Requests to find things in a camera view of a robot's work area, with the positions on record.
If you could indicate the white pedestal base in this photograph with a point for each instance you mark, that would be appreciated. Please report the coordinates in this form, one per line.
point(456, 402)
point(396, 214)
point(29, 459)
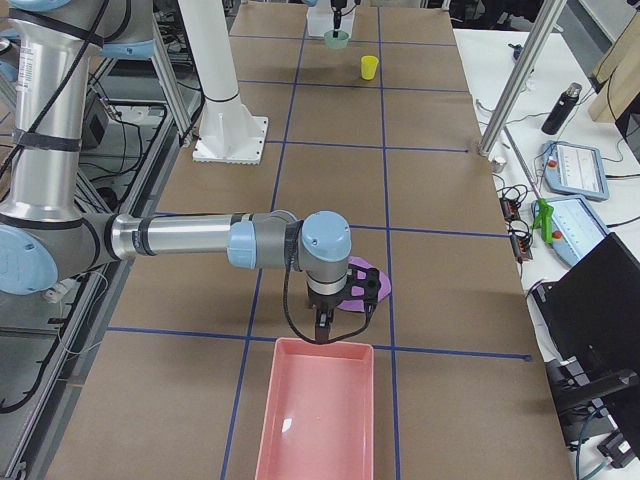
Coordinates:
point(228, 132)

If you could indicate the purple microfiber cloth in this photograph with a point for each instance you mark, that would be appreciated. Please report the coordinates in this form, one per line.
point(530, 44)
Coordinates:
point(384, 292)

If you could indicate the green grabber tool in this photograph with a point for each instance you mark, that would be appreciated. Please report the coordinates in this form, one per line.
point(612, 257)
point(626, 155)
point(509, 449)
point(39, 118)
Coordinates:
point(544, 211)

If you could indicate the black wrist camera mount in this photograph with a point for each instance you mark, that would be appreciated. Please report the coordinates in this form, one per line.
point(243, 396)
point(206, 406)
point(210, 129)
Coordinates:
point(362, 285)

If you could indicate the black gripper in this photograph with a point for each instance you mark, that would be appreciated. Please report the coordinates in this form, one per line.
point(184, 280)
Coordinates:
point(323, 302)

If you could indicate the translucent white plastic box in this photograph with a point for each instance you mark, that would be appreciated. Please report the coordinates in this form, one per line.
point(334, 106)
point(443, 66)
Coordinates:
point(320, 19)

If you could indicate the aluminium frame post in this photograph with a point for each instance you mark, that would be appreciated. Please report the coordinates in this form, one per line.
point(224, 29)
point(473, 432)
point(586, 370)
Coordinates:
point(535, 42)

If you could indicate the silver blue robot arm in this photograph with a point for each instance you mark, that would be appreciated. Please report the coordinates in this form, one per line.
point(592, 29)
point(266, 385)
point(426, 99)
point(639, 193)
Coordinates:
point(50, 232)

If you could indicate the black monitor stand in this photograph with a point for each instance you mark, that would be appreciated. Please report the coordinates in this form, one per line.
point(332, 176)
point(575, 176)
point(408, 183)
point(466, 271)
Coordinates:
point(576, 396)

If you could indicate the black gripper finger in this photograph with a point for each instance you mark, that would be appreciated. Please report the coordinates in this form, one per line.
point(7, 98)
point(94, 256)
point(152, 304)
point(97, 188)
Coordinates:
point(337, 7)

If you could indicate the teach pendant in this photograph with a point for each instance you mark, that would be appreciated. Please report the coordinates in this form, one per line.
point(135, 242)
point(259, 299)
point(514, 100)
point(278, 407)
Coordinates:
point(574, 169)
point(576, 228)

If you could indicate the yellow plastic cup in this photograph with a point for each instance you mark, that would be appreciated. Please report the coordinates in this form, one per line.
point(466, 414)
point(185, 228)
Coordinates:
point(368, 67)

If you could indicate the green bowl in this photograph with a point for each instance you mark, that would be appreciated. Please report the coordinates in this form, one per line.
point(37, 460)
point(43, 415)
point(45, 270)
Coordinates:
point(336, 39)

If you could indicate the pink plastic tray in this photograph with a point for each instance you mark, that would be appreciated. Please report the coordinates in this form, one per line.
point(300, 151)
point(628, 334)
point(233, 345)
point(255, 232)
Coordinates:
point(319, 415)

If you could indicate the black laptop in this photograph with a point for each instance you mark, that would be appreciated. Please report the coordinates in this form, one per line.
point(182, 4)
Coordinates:
point(592, 312)

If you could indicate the upper teach pendant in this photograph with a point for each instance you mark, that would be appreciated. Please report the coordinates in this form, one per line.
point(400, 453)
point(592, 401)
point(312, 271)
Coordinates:
point(574, 169)

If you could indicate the black water bottle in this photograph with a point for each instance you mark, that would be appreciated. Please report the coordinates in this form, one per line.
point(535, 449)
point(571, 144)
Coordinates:
point(562, 109)

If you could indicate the lower teach pendant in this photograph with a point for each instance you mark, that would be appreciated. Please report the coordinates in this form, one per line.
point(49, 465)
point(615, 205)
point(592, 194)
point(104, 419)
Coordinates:
point(576, 228)

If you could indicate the aluminium rail left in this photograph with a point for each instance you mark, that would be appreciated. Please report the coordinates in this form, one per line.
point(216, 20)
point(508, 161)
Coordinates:
point(170, 87)

